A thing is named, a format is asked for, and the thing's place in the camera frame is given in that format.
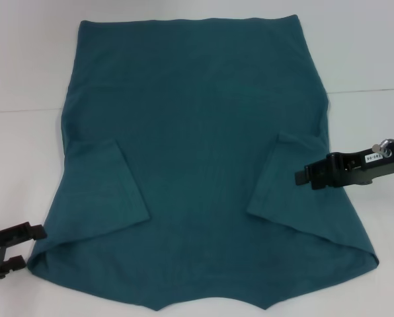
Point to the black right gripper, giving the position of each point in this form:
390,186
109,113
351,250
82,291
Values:
382,170

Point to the blue shirt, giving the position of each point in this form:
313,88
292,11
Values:
200,132

